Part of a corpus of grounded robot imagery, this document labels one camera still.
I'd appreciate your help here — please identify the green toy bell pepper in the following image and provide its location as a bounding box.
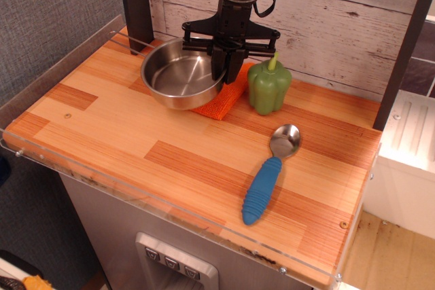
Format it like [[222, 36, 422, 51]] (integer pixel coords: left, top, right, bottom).
[[247, 52, 292, 115]]

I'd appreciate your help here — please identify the blue handled metal spoon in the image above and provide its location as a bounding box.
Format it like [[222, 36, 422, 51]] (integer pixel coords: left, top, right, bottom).
[[241, 124, 301, 225]]

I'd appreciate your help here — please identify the silver dispenser panel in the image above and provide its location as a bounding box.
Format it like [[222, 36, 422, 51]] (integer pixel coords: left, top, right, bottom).
[[135, 232, 220, 290]]

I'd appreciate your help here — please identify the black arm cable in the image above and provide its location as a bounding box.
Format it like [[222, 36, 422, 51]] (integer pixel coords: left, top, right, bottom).
[[253, 0, 277, 18]]

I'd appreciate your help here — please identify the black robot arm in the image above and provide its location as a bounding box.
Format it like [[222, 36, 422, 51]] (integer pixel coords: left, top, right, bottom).
[[182, 0, 280, 84]]

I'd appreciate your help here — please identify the dark left post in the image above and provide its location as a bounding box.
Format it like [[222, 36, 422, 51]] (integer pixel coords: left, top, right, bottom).
[[122, 0, 154, 52]]

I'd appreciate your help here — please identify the dark post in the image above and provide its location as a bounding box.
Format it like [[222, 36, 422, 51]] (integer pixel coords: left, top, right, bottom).
[[122, 0, 154, 52], [372, 0, 432, 131]]

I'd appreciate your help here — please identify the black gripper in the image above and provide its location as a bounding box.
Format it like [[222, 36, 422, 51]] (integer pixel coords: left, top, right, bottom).
[[182, 0, 280, 84]]

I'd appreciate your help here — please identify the orange cloth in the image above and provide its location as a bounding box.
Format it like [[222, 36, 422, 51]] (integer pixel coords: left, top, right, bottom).
[[191, 62, 254, 120]]

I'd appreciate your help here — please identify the yellow object bottom left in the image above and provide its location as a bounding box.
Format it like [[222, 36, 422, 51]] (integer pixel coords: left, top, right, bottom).
[[22, 275, 54, 290]]

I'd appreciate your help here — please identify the steel pan with handle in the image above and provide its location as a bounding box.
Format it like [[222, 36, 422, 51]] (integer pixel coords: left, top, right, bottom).
[[111, 31, 224, 110]]

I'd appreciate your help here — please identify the dark right post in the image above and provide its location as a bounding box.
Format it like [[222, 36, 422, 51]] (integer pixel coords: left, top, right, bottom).
[[372, 0, 432, 131]]

